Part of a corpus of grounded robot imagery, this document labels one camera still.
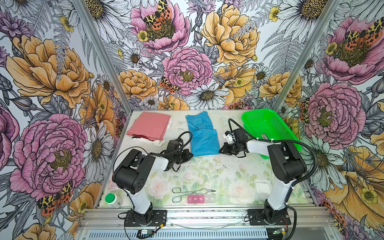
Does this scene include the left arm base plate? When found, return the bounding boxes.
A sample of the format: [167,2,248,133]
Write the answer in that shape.
[124,210,168,227]

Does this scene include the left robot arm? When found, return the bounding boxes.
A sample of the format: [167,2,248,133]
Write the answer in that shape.
[112,139,194,227]

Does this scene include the aluminium front rail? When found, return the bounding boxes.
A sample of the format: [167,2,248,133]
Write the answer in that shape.
[79,205,336,230]

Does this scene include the metal tongs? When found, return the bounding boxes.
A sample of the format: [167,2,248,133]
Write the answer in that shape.
[172,187,216,203]

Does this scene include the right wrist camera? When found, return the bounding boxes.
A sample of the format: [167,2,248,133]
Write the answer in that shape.
[225,133,235,145]

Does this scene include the black cable conduit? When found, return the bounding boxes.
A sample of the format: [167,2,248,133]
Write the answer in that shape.
[149,131,193,158]
[227,118,318,187]

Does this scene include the right black cable conduit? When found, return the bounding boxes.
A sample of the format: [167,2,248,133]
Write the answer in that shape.
[227,118,318,187]

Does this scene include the folded pink t-shirt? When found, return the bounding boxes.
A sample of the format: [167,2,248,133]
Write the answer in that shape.
[126,112,171,141]

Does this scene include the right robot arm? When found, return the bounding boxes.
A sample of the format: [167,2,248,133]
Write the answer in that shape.
[219,128,307,225]

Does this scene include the green lid white jar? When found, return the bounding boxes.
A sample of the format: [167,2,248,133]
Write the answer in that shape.
[105,193,123,209]

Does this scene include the blue t-shirt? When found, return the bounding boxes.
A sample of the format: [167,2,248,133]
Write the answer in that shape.
[186,111,220,157]

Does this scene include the green plastic basket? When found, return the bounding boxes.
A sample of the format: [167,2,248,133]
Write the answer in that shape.
[242,109,299,160]

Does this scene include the pink pill organizer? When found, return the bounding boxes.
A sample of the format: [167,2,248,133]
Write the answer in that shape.
[187,195,216,204]

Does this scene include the left black cable conduit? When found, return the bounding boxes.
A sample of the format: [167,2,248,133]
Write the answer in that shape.
[149,131,193,158]

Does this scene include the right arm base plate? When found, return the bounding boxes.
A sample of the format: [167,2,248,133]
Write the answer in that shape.
[247,208,291,226]

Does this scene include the white gauze packet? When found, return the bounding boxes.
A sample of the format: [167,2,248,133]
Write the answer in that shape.
[254,180,272,201]

